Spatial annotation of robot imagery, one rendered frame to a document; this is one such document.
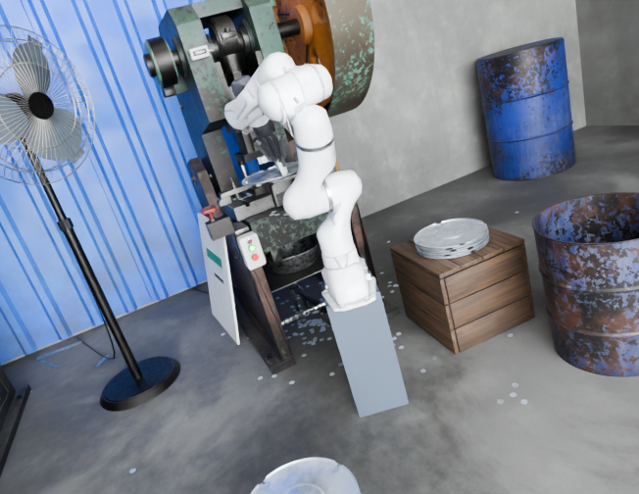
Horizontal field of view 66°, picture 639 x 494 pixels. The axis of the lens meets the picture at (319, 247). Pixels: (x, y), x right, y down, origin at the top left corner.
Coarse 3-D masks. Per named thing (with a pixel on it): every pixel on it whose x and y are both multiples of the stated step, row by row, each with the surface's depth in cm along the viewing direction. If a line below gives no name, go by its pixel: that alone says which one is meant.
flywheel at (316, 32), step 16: (288, 0) 221; (304, 0) 207; (320, 0) 194; (288, 16) 227; (304, 16) 208; (320, 16) 205; (304, 32) 211; (320, 32) 205; (288, 48) 242; (304, 48) 225; (320, 48) 210; (320, 64) 216
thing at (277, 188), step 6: (294, 174) 198; (276, 180) 197; (282, 180) 196; (288, 180) 210; (270, 186) 208; (276, 186) 209; (282, 186) 210; (288, 186) 211; (270, 192) 210; (276, 192) 209; (282, 192) 210; (276, 198) 210; (282, 198) 211; (276, 204) 211; (282, 204) 211
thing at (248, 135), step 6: (228, 84) 208; (234, 96) 203; (270, 120) 211; (234, 132) 218; (240, 132) 208; (246, 132) 207; (252, 132) 206; (240, 138) 212; (246, 138) 209; (252, 138) 207; (276, 138) 214; (240, 144) 216; (246, 144) 209; (252, 144) 208; (264, 144) 209; (240, 150) 220; (246, 150) 210; (252, 150) 211; (258, 150) 212
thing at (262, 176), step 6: (294, 162) 222; (270, 168) 226; (276, 168) 223; (288, 168) 215; (294, 168) 211; (252, 174) 222; (258, 174) 220; (264, 174) 212; (270, 174) 208; (276, 174) 206; (288, 174) 200; (246, 180) 214; (252, 180) 210; (258, 180) 207; (264, 180) 203; (270, 180) 199
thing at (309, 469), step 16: (288, 464) 129; (304, 464) 128; (320, 464) 126; (336, 464) 125; (272, 480) 126; (288, 480) 124; (304, 480) 123; (320, 480) 121; (336, 480) 120; (352, 480) 119
